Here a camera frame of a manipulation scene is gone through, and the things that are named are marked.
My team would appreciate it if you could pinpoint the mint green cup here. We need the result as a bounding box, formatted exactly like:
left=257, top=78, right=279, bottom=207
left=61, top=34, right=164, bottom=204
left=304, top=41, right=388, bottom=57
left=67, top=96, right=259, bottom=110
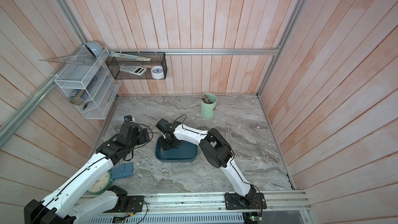
left=201, top=93, right=217, bottom=119

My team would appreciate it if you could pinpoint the green wall clock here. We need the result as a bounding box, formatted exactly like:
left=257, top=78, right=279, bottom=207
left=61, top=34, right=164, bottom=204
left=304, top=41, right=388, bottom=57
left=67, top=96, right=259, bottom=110
left=87, top=171, right=113, bottom=195

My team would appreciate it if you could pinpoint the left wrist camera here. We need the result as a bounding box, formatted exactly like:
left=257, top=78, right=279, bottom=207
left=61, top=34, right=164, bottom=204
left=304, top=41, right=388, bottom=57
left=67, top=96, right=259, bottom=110
left=123, top=115, right=134, bottom=122

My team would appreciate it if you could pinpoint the black mesh wall basket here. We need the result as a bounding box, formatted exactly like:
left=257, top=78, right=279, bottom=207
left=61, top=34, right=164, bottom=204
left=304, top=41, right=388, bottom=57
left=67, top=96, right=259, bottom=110
left=106, top=51, right=168, bottom=80

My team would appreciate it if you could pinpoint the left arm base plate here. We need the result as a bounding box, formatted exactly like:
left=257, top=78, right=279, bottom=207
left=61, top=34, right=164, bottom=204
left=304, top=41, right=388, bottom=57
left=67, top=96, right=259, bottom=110
left=115, top=196, right=145, bottom=213

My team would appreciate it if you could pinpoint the teal plastic storage tray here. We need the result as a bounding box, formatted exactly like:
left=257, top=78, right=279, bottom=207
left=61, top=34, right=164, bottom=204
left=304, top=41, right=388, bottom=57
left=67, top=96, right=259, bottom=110
left=155, top=136, right=198, bottom=162

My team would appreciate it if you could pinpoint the white tape roll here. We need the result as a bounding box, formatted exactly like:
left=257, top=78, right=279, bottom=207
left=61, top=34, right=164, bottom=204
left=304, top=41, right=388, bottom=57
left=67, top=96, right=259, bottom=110
left=151, top=65, right=165, bottom=80

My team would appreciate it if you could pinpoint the green ruler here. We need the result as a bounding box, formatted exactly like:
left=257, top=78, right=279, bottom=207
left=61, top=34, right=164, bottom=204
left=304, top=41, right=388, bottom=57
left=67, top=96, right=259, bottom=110
left=109, top=51, right=151, bottom=62

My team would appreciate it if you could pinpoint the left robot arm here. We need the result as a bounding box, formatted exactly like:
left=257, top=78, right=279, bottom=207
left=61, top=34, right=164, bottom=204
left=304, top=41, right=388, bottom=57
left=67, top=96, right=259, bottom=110
left=23, top=117, right=153, bottom=224

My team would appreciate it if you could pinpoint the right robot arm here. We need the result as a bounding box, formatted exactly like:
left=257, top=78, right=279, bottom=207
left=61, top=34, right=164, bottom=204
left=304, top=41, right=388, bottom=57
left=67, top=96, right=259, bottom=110
left=156, top=119, right=267, bottom=211

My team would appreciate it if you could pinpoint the metal roll in rack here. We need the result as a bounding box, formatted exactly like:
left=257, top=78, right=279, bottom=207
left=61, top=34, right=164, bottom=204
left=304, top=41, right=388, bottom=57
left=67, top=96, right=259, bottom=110
left=69, top=89, right=89, bottom=106

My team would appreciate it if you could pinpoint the aluminium front rail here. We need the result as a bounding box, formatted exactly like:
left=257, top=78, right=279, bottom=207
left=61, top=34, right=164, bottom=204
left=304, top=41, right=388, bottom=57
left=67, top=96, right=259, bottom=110
left=142, top=190, right=312, bottom=214

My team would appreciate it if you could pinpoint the white calculator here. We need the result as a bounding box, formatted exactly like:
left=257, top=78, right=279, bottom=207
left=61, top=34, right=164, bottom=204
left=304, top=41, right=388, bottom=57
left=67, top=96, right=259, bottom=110
left=120, top=65, right=147, bottom=76

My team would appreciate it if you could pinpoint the white wire shelf rack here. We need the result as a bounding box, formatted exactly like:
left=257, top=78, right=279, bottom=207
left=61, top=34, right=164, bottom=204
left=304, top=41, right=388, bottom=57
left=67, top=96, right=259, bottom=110
left=55, top=47, right=121, bottom=120

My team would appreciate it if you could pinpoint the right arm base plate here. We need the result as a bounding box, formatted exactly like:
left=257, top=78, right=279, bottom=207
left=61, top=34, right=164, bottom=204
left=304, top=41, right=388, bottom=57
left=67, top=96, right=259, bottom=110
left=224, top=192, right=267, bottom=210

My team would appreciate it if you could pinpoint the clear triangle ruler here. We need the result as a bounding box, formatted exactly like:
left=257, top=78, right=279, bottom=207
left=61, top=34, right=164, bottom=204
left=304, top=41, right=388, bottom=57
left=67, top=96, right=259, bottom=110
left=39, top=53, right=96, bottom=66

